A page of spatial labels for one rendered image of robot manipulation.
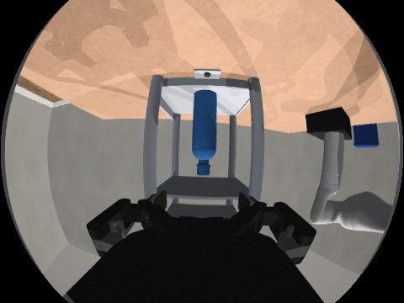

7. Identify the grey metal shelving unit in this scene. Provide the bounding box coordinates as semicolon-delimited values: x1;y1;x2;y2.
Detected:
143;69;264;219

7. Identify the blue bottle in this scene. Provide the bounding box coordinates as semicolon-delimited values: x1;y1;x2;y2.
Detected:
192;90;217;175

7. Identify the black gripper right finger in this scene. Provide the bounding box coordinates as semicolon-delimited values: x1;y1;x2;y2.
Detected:
215;192;316;265

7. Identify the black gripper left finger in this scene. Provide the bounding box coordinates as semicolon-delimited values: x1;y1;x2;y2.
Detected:
87;190;186;257

